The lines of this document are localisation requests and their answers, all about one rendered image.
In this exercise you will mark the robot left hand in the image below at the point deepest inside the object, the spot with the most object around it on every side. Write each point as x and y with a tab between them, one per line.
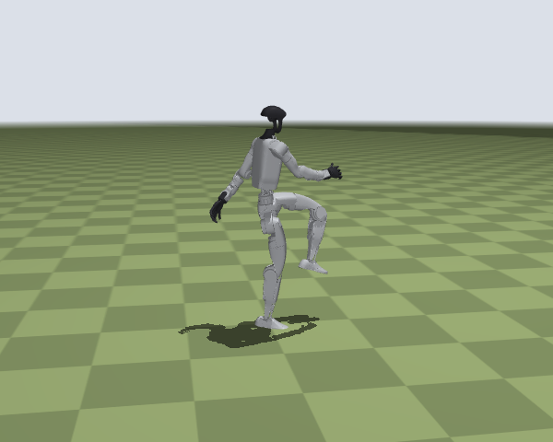
217	206

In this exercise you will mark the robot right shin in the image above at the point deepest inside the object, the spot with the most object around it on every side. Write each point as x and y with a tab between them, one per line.
271	290

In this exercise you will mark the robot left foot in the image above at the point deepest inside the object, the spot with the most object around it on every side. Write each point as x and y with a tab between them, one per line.
305	264

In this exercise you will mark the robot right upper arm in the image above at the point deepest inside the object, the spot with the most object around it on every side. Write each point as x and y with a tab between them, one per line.
281	151

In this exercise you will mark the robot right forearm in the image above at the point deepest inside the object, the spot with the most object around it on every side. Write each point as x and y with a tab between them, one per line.
311	174

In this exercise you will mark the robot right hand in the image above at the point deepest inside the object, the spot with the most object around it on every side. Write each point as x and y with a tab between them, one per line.
334	172

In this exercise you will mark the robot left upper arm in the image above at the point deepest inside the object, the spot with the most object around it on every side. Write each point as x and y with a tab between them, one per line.
245	170

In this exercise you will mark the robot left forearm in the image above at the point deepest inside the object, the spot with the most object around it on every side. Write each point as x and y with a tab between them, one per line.
233	186

